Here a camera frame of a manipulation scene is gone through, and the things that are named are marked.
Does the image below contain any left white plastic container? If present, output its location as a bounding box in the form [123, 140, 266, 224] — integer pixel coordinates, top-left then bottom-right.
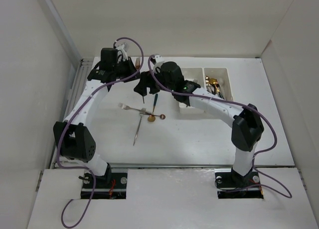
[177, 67, 208, 114]

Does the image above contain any rose gold fork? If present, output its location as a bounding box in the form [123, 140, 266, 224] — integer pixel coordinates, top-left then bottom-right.
[135, 57, 141, 71]

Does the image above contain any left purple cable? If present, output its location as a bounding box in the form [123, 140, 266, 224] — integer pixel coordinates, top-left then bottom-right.
[57, 36, 145, 229]

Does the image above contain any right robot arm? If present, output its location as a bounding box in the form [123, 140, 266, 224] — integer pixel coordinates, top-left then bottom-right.
[134, 62, 264, 186]

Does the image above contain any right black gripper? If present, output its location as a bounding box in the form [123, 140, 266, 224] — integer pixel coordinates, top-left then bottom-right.
[133, 67, 174, 97]

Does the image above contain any white plastic container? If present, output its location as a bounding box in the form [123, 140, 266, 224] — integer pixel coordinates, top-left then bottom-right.
[203, 68, 233, 101]
[177, 67, 208, 114]

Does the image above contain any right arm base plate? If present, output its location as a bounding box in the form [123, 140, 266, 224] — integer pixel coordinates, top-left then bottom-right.
[214, 171, 264, 199]

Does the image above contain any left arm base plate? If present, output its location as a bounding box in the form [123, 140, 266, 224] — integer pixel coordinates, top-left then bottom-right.
[79, 168, 128, 200]

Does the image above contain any silver fork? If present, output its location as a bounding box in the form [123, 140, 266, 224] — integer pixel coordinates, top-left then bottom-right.
[119, 103, 151, 115]
[133, 108, 146, 145]

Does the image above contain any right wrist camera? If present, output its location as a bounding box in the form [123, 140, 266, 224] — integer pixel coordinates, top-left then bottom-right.
[151, 54, 164, 66]

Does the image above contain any right white plastic container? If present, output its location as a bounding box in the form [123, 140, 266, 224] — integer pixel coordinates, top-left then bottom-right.
[203, 68, 233, 101]

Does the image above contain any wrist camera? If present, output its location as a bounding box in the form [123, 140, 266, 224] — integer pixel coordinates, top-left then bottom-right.
[151, 54, 164, 66]
[113, 42, 129, 61]

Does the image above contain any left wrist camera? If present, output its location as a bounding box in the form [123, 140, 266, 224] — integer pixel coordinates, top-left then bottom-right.
[113, 42, 129, 61]

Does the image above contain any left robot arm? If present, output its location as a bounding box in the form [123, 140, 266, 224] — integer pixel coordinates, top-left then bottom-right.
[53, 45, 139, 188]

